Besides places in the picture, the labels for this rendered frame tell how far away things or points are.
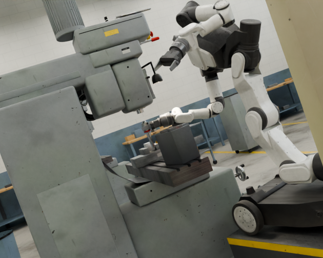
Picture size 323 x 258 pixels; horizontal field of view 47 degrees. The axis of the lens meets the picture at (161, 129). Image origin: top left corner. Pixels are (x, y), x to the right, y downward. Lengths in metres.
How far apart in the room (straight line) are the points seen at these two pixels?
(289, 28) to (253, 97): 1.38
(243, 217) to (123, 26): 1.38
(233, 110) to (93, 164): 4.87
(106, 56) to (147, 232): 1.11
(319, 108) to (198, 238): 1.78
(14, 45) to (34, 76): 6.94
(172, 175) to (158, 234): 0.58
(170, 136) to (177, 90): 7.53
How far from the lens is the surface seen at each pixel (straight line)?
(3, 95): 2.33
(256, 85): 2.20
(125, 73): 2.39
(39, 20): 9.42
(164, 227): 2.38
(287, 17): 0.81
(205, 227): 2.47
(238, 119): 6.79
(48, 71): 2.34
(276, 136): 2.20
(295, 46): 0.81
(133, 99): 2.37
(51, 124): 2.18
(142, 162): 2.50
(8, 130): 2.19
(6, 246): 4.12
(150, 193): 2.32
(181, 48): 1.97
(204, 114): 2.50
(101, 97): 2.32
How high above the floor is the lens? 1.23
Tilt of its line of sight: 2 degrees down
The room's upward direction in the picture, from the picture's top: 20 degrees counter-clockwise
